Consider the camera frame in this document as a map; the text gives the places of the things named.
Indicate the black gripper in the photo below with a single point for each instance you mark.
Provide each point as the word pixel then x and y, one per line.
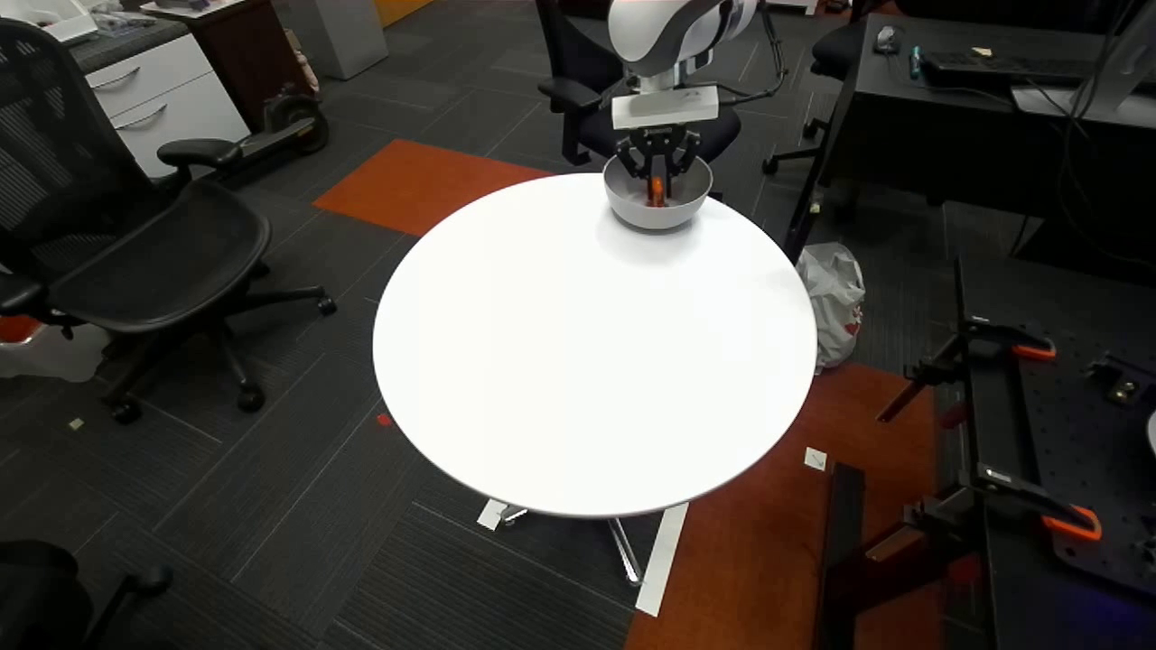
pixel 659 142

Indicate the orange carrot stick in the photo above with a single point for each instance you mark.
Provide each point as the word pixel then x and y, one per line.
pixel 655 190

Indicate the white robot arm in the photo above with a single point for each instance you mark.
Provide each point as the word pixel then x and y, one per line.
pixel 650 29

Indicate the grey bowl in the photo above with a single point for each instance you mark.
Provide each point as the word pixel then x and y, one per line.
pixel 655 217

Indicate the white plastic bag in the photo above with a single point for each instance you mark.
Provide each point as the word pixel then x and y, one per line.
pixel 833 300

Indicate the grey computer mouse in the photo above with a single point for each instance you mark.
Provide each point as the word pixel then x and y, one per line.
pixel 885 38

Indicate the black desk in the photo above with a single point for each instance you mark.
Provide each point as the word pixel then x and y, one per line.
pixel 963 108

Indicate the white paper scrap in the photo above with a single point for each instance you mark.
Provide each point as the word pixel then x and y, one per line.
pixel 813 459

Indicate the grey cabinet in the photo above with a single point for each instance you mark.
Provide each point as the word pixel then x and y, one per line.
pixel 331 35

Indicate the black scooter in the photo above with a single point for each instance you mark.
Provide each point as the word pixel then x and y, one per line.
pixel 284 126

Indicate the white table base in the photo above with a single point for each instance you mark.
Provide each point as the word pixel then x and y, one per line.
pixel 665 555

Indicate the black workbench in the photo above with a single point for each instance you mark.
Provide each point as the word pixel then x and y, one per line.
pixel 1035 421

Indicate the white drawer cabinet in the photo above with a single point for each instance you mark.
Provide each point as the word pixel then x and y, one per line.
pixel 168 90

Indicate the black mesh office chair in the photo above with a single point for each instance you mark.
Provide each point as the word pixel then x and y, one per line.
pixel 157 258

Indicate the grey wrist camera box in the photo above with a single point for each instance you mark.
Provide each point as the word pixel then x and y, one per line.
pixel 665 108

